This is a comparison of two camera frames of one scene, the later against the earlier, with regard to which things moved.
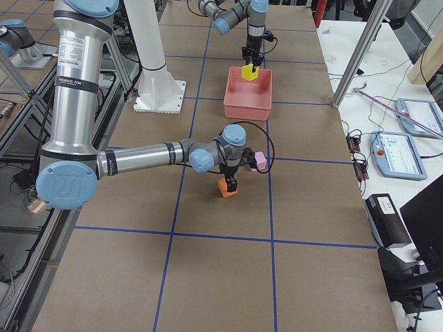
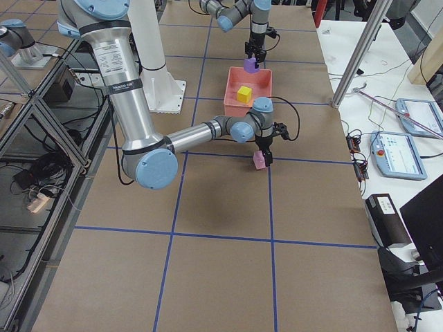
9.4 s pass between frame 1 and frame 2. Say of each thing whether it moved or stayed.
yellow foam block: moved
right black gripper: moved
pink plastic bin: stayed
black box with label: stayed
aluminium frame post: stayed
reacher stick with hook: stayed
